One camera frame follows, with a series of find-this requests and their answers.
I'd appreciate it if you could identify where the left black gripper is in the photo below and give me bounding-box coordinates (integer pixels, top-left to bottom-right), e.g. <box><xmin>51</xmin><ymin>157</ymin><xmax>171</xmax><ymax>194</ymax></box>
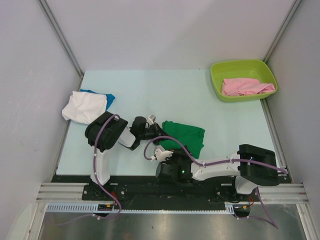
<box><xmin>138</xmin><ymin>122</ymin><xmax>174</xmax><ymax>145</ymax></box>

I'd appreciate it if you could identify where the green t shirt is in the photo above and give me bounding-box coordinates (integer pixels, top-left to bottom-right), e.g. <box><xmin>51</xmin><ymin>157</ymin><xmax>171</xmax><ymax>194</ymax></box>
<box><xmin>162</xmin><ymin>120</ymin><xmax>205</xmax><ymax>159</ymax></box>

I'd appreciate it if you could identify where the lime green plastic basin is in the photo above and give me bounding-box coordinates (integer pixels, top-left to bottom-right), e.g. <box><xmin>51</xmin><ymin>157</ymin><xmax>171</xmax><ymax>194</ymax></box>
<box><xmin>210</xmin><ymin>59</ymin><xmax>278</xmax><ymax>103</ymax></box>

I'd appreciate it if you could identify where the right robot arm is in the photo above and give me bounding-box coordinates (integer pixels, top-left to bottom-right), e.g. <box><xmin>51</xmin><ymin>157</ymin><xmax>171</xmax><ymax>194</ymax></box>
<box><xmin>151</xmin><ymin>144</ymin><xmax>281</xmax><ymax>201</ymax></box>

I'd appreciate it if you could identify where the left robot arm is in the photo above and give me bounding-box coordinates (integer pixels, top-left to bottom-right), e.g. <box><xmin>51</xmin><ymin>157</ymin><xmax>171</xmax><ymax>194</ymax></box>
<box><xmin>84</xmin><ymin>111</ymin><xmax>168</xmax><ymax>200</ymax></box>

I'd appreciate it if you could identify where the blue t shirt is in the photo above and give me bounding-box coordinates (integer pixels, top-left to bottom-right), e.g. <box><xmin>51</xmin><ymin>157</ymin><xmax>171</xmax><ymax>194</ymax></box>
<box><xmin>80</xmin><ymin>89</ymin><xmax>116</xmax><ymax>111</ymax></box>

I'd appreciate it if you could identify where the white t shirt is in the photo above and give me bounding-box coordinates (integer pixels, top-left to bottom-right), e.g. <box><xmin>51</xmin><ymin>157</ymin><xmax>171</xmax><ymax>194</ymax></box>
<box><xmin>61</xmin><ymin>91</ymin><xmax>108</xmax><ymax>125</ymax></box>

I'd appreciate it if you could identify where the pink t shirt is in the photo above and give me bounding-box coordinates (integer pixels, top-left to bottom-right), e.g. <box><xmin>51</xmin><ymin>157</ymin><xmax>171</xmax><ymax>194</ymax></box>
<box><xmin>221</xmin><ymin>78</ymin><xmax>276</xmax><ymax>97</ymax></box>

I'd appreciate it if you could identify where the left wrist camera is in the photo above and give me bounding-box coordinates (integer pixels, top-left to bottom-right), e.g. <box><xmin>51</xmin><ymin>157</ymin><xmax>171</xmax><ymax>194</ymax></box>
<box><xmin>146</xmin><ymin>114</ymin><xmax>156</xmax><ymax>125</ymax></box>

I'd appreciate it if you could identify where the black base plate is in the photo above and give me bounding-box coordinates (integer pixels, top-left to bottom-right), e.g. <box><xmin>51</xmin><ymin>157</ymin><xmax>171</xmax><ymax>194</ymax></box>
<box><xmin>51</xmin><ymin>174</ymin><xmax>292</xmax><ymax>212</ymax></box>

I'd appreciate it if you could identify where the grey slotted cable duct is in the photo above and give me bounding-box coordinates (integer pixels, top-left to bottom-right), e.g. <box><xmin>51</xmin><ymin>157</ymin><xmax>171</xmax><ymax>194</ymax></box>
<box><xmin>46</xmin><ymin>201</ymin><xmax>241</xmax><ymax>215</ymax></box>

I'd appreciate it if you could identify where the aluminium rail right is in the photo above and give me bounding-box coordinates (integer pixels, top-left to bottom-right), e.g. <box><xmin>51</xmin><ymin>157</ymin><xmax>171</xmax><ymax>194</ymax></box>
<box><xmin>258</xmin><ymin>183</ymin><xmax>309</xmax><ymax>204</ymax></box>

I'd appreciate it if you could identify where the aluminium rail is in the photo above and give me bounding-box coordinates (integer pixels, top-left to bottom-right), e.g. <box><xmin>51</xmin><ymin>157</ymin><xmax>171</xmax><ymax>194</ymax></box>
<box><xmin>258</xmin><ymin>183</ymin><xmax>309</xmax><ymax>204</ymax></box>
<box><xmin>36</xmin><ymin>182</ymin><xmax>86</xmax><ymax>203</ymax></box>

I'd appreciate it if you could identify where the aluminium rail left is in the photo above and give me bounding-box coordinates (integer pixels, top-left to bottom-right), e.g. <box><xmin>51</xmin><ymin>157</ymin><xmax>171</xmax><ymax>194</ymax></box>
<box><xmin>36</xmin><ymin>182</ymin><xmax>86</xmax><ymax>203</ymax></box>

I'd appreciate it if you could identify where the left aluminium frame post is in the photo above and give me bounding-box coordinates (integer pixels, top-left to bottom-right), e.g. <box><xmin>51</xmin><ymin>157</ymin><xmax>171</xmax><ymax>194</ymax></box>
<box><xmin>37</xmin><ymin>0</ymin><xmax>84</xmax><ymax>79</ymax></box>

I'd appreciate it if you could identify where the aluminium frame post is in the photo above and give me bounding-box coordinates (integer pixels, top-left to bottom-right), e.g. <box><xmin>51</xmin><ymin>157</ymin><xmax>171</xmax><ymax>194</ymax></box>
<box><xmin>263</xmin><ymin>0</ymin><xmax>304</xmax><ymax>64</ymax></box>
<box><xmin>37</xmin><ymin>0</ymin><xmax>84</xmax><ymax>79</ymax></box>

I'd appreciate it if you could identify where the right aluminium frame post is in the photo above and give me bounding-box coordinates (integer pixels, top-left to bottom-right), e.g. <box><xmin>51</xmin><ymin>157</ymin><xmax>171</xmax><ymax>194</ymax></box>
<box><xmin>263</xmin><ymin>0</ymin><xmax>304</xmax><ymax>64</ymax></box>

